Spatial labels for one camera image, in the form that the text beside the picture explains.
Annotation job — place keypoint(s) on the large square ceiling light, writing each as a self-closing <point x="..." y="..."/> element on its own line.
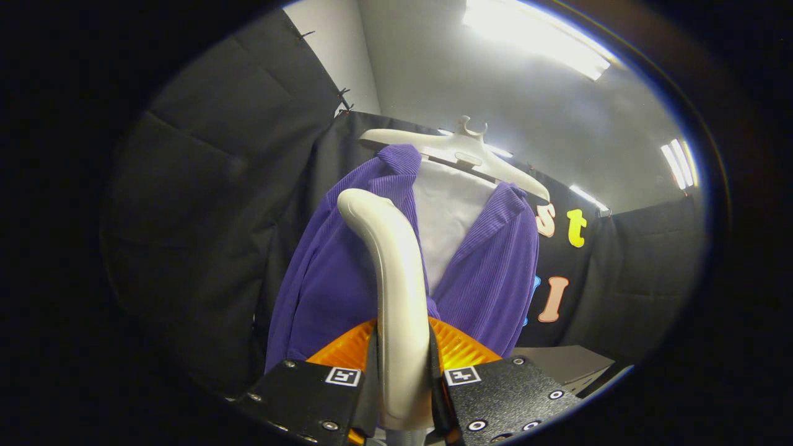
<point x="539" y="37"/>

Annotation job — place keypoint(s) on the grey cabinet with dark top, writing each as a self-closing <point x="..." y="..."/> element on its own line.
<point x="564" y="362"/>

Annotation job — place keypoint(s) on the white garment steamer head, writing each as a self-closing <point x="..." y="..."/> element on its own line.
<point x="399" y="297"/>

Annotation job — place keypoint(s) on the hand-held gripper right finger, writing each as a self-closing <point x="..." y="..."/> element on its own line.
<point x="495" y="396"/>

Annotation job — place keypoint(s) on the purple jacket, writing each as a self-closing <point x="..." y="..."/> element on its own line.
<point x="334" y="279"/>

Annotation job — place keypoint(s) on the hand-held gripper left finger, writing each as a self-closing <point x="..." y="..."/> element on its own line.
<point x="303" y="396"/>

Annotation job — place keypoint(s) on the white clothes hanger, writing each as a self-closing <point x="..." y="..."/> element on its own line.
<point x="458" y="148"/>

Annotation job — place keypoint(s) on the long ceiling light strip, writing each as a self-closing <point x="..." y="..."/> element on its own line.
<point x="678" y="162"/>

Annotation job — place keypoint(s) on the white ironing back pad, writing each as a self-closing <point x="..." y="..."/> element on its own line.
<point x="449" y="217"/>

